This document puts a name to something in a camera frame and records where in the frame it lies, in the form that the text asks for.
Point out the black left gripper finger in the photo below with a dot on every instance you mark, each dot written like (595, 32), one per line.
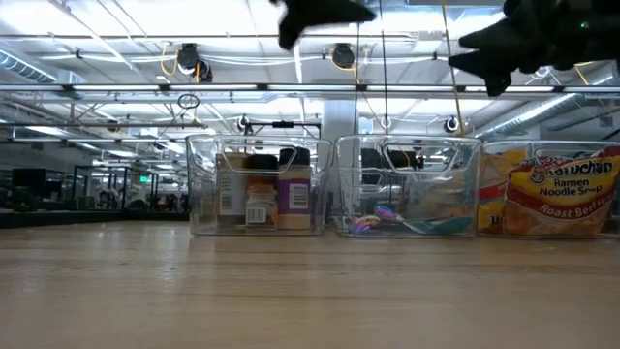
(315, 12)

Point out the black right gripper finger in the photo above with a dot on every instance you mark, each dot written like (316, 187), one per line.
(494, 36)
(484, 65)

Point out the yellow ramen packet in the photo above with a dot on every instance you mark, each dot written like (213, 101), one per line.
(499, 162)

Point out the red ramen packet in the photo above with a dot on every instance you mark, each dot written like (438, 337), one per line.
(557, 194)

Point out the teal spoon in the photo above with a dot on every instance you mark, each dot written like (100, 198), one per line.
(450, 225)

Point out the purple-label jar black lid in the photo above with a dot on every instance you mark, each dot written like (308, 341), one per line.
(295, 194)

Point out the tan-lid spice jar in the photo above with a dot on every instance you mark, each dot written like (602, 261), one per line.
(232, 189)

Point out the purple-bowled iridescent spoon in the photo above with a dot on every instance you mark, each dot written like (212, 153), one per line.
(364, 224)

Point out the small cork-stoppered glass jar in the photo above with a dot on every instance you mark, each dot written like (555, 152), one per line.
(261, 211)

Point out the clear plastic bin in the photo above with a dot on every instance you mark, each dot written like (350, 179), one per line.
(203, 194)
(349, 184)
(571, 145)

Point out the black monitor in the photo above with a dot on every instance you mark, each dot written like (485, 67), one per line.
(387, 159)

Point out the silver ventilation duct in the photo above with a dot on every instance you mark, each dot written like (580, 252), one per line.
(533, 114)
(24, 68)

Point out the long ceiling rail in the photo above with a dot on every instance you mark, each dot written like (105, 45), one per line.
(121, 87)

